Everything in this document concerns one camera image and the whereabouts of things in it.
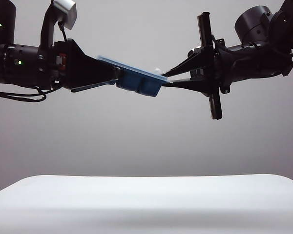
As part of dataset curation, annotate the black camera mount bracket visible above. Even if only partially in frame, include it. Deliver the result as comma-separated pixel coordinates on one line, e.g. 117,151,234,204
40,3,62,48

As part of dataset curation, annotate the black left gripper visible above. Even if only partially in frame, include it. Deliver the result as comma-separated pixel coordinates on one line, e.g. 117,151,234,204
40,38,122,93

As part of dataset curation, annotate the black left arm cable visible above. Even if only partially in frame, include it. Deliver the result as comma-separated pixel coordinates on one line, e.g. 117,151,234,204
0,86,61,103

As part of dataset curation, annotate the thin black camera cable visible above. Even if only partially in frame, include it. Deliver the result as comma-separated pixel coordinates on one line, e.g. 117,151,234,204
59,21,68,42

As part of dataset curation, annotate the blue ice cube tray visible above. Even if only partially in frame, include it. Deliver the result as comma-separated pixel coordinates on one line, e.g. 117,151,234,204
112,70,163,98

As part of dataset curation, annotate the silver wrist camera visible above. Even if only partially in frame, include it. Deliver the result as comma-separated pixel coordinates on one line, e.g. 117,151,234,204
53,0,78,31

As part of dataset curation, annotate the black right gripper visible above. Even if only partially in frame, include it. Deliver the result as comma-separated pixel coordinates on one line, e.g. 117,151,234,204
162,12,235,120

